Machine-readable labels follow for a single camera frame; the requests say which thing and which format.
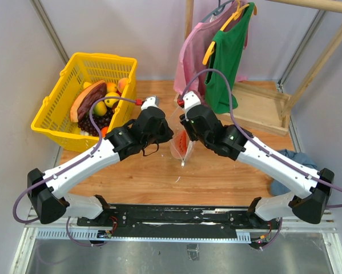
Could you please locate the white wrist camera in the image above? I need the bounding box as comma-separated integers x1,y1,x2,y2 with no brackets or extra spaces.
177,91,201,113
140,95,159,110

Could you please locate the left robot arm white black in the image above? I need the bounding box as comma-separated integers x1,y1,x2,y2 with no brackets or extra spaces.
27,106,173,226

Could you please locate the yellow clothes hanger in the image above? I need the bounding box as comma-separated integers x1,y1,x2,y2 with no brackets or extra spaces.
202,1,257,66

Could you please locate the yellow lemon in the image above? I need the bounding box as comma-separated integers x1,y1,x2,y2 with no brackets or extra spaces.
104,92,120,108

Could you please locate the orange yellow peach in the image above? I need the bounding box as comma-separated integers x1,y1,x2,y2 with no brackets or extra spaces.
106,82,118,93

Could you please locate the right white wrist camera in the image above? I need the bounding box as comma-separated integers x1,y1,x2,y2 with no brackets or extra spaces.
177,91,201,113

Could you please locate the small orange fruit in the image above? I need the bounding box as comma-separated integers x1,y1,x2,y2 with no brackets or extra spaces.
101,127,108,138

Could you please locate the wooden clothes rack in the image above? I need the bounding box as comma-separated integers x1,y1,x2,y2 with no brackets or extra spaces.
173,0,342,136

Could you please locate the clear zip top bag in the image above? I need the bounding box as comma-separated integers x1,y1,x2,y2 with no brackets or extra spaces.
168,107,195,167

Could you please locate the green shirt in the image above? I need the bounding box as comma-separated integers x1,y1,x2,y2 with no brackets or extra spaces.
204,2,255,114

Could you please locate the dark purple grape bunch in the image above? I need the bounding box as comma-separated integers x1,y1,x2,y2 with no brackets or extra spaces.
78,108,114,136

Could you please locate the blue crumpled cloth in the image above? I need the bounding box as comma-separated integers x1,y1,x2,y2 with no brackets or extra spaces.
269,149,317,196

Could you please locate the pink orange peach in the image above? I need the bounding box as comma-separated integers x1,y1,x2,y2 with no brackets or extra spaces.
117,78,129,94

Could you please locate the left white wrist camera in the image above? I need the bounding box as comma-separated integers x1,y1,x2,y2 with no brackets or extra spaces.
140,95,159,110

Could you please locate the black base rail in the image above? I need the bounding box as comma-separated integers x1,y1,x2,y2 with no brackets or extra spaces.
77,204,280,244

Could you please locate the grey clothes hanger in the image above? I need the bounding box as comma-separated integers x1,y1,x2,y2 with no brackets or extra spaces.
201,0,234,23

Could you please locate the yellow plastic basket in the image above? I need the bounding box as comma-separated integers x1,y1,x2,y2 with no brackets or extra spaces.
31,53,137,152

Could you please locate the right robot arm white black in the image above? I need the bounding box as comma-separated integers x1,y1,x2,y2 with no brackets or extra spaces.
180,104,335,228

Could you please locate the pink shirt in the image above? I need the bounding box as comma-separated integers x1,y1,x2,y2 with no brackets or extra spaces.
174,1,247,104

